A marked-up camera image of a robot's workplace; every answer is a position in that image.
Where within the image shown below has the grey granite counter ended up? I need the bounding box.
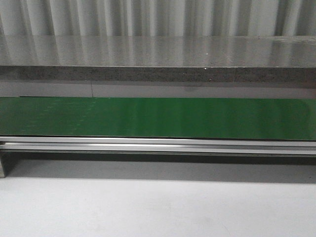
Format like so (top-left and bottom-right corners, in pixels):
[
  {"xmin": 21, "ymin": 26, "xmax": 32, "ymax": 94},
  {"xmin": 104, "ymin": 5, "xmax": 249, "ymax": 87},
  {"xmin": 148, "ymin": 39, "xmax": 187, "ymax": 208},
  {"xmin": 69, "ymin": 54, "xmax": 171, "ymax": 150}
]
[{"xmin": 0, "ymin": 35, "xmax": 316, "ymax": 99}]

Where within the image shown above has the green conveyor belt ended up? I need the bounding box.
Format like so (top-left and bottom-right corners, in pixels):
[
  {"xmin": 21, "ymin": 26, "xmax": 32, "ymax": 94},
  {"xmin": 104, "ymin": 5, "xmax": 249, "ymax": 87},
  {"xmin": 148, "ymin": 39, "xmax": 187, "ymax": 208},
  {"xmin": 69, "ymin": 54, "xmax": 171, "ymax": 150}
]
[{"xmin": 0, "ymin": 97, "xmax": 316, "ymax": 183}]

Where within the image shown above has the white pleated curtain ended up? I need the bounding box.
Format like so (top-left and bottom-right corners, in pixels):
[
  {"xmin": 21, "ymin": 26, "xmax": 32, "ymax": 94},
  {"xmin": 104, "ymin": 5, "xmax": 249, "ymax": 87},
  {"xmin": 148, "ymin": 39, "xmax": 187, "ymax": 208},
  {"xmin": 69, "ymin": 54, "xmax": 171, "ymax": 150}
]
[{"xmin": 0, "ymin": 0, "xmax": 316, "ymax": 37}]

